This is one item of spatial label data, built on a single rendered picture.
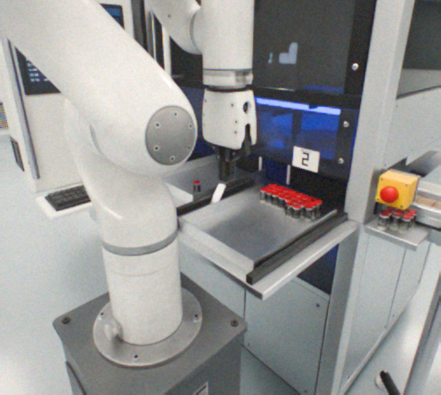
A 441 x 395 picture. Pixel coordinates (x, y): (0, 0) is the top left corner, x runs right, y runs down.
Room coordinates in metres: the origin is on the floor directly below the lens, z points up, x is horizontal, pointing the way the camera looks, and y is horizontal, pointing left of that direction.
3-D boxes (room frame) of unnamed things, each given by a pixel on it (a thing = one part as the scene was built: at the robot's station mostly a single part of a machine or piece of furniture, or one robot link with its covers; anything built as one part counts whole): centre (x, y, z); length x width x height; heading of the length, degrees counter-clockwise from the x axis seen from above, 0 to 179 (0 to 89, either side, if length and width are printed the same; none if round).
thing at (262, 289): (0.92, -0.01, 0.87); 0.70 x 0.48 x 0.02; 44
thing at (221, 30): (0.59, -0.01, 1.36); 0.09 x 0.08 x 0.13; 44
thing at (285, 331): (1.86, -0.03, 0.44); 2.06 x 1.00 x 0.88; 44
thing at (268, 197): (0.84, -0.18, 0.90); 0.18 x 0.02 x 0.05; 43
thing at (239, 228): (0.77, -0.10, 0.90); 0.34 x 0.26 x 0.04; 133
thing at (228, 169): (0.57, -0.02, 1.12); 0.03 x 0.03 x 0.07; 44
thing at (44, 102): (1.36, 0.60, 1.19); 0.50 x 0.19 x 0.78; 132
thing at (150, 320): (0.45, 0.13, 0.95); 0.19 x 0.19 x 0.18
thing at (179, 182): (1.09, 0.05, 0.90); 0.34 x 0.26 x 0.04; 134
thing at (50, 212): (1.21, 0.50, 0.79); 0.45 x 0.28 x 0.03; 132
